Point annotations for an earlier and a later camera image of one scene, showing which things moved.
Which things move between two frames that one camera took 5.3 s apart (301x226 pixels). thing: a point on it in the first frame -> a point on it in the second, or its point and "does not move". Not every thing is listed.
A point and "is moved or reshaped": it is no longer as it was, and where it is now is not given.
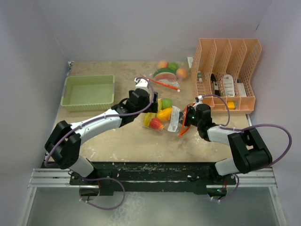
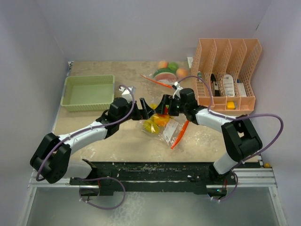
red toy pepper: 155,123 -> 166,109
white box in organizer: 241,89 does not move
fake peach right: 182,73 does not move
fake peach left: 162,64 does not move
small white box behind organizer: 190,60 does not move
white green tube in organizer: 199,75 does not move
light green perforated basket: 88,92 does not move
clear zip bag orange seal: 168,118 is moved or reshaped
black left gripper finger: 154,107 -> 145,105
